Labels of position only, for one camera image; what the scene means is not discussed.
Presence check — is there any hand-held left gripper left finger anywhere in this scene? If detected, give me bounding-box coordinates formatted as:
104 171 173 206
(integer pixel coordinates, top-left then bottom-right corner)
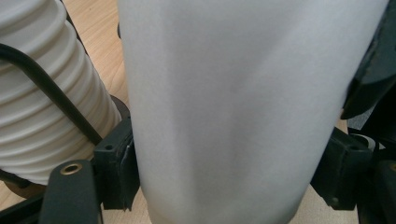
92 116 141 212

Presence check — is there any black wire cup holder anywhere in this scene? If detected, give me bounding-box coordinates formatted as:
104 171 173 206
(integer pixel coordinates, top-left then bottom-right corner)
0 42 132 200

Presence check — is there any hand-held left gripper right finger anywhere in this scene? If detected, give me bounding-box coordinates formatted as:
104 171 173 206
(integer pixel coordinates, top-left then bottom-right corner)
310 126 375 212

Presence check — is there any stack of white paper cups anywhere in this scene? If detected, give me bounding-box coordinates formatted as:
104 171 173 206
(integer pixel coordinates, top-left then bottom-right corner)
0 0 123 187

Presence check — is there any single white paper cup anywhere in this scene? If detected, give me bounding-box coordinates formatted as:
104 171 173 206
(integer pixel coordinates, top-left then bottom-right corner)
117 0 390 224

